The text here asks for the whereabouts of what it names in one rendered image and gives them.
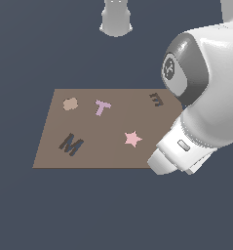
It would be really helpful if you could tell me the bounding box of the tan round blob piece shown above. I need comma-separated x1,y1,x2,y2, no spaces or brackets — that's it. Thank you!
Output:
62,97,79,112

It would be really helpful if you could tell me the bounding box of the dark letter M piece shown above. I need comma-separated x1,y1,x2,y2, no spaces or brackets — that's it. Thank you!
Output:
58,132,85,157

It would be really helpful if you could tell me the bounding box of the pink star piece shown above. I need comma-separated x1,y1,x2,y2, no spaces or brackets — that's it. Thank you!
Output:
124,130,143,148

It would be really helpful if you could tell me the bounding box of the purple letter T piece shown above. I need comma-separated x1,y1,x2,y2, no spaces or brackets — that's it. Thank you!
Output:
94,99,113,117

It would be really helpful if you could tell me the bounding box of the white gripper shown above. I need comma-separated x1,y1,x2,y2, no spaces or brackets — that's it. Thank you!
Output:
146,117,217,177

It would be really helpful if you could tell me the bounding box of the brown slot board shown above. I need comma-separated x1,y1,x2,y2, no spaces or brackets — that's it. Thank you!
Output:
32,88,184,170

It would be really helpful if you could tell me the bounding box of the dark letter E piece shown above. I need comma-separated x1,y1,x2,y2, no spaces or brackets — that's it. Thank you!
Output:
149,92,165,107

